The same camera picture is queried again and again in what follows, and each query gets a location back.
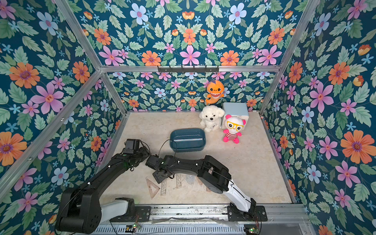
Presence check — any clear long stencil ruler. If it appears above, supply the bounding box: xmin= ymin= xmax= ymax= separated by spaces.
xmin=161 ymin=179 xmax=167 ymax=196

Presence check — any teal plastic storage box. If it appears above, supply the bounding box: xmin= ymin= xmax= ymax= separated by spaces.
xmin=169 ymin=128 xmax=206 ymax=152

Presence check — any clear thin straight ruler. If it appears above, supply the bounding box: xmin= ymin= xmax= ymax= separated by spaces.
xmin=172 ymin=138 xmax=204 ymax=142

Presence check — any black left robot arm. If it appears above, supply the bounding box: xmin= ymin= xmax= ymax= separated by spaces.
xmin=55 ymin=139 xmax=151 ymax=234

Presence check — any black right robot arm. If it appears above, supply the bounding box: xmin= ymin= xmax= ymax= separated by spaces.
xmin=146 ymin=155 xmax=257 ymax=216

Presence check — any light blue cube box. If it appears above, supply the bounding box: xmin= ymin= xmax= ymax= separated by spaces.
xmin=221 ymin=102 xmax=249 ymax=129

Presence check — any brown triangle ruler left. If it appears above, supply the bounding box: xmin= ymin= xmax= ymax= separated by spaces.
xmin=146 ymin=178 xmax=160 ymax=199

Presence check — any clear blue protractor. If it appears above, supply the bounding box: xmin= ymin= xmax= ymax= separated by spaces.
xmin=185 ymin=175 xmax=196 ymax=186

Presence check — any brown small triangle ruler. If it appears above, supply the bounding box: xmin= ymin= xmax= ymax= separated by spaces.
xmin=196 ymin=177 xmax=204 ymax=186

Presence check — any white plush dog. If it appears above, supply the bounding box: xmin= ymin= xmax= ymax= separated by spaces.
xmin=199 ymin=105 xmax=225 ymax=133

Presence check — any pink white plush doll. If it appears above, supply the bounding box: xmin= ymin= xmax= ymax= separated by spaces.
xmin=223 ymin=115 xmax=246 ymax=144

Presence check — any orange plush monster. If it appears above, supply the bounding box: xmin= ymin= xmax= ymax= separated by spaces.
xmin=205 ymin=80 xmax=225 ymax=105

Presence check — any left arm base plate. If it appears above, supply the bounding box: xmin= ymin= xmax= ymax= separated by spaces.
xmin=110 ymin=206 xmax=151 ymax=223

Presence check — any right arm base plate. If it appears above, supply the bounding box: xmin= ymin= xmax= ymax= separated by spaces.
xmin=227 ymin=204 xmax=268 ymax=222

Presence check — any black wall hook rail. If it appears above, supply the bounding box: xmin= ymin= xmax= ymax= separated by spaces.
xmin=157 ymin=66 xmax=219 ymax=73

